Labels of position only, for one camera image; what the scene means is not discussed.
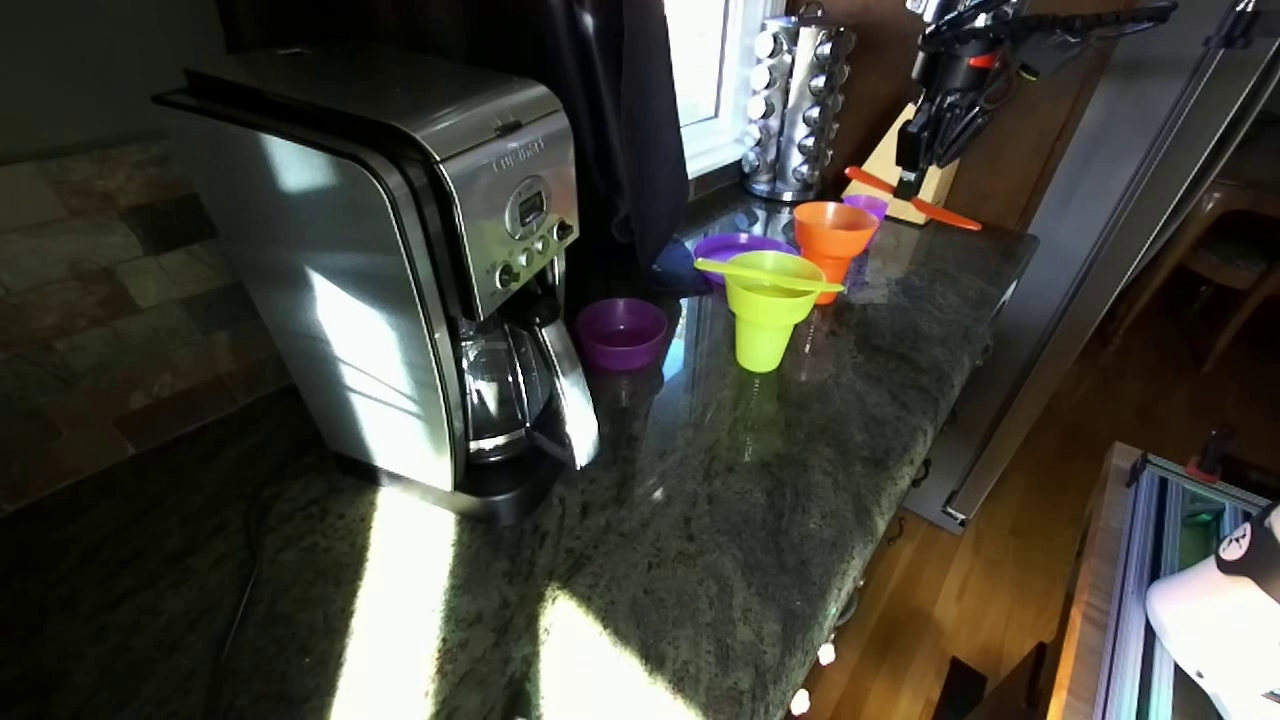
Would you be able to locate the metal framed bin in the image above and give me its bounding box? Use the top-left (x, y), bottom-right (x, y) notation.
top-left (1045, 441), bottom-right (1277, 720)

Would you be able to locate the white framed window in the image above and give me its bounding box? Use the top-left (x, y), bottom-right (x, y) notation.
top-left (659, 0), bottom-right (790, 181)

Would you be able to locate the stainless steel coffee maker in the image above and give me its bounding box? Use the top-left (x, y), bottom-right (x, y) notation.
top-left (152, 45), bottom-right (602, 516)

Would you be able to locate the yellow-green plastic cup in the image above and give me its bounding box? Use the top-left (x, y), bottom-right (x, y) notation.
top-left (730, 301), bottom-right (804, 378)

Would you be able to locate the stainless steel refrigerator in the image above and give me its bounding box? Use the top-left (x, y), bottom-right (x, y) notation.
top-left (903, 0), bottom-right (1280, 530)

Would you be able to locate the wooden chair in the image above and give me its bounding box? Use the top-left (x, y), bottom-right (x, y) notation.
top-left (1170, 185), bottom-right (1280, 378)

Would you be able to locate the silver spice jar rack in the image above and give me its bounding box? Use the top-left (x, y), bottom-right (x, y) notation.
top-left (734, 10), bottom-right (855, 209)

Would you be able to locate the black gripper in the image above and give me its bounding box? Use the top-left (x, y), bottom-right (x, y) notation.
top-left (891, 14), bottom-right (1011, 204)

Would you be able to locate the orange plastic cup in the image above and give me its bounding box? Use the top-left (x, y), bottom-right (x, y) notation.
top-left (808, 253), bottom-right (867, 311)

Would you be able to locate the glass coffee carafe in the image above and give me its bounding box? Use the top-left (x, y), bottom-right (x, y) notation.
top-left (457, 311), bottom-right (602, 495)

